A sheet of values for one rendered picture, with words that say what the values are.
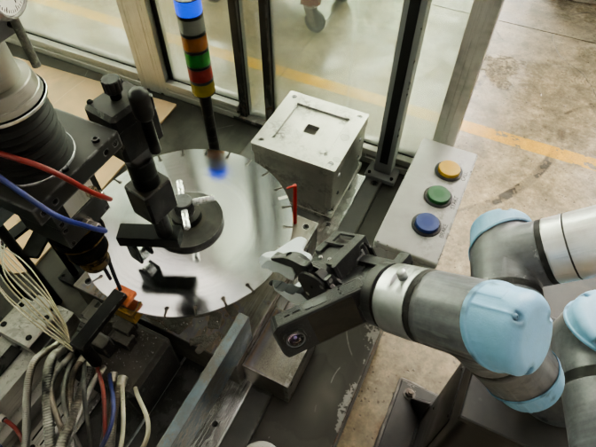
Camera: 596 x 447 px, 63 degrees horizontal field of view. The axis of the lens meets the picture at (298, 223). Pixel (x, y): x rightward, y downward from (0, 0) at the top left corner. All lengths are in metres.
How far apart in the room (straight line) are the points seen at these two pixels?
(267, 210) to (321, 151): 0.22
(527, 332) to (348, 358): 0.49
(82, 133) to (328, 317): 0.31
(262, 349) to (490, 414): 0.38
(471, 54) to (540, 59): 2.16
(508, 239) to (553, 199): 1.72
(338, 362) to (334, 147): 0.40
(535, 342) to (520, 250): 0.15
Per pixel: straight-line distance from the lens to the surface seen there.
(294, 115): 1.03
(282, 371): 0.80
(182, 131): 1.25
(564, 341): 0.79
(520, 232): 0.60
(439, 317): 0.46
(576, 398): 0.76
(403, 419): 1.65
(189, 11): 0.88
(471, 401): 0.90
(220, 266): 0.74
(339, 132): 1.00
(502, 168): 2.35
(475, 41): 0.92
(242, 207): 0.80
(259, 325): 0.80
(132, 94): 0.49
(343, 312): 0.54
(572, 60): 3.16
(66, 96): 1.45
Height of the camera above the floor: 1.56
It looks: 53 degrees down
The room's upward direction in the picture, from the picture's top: straight up
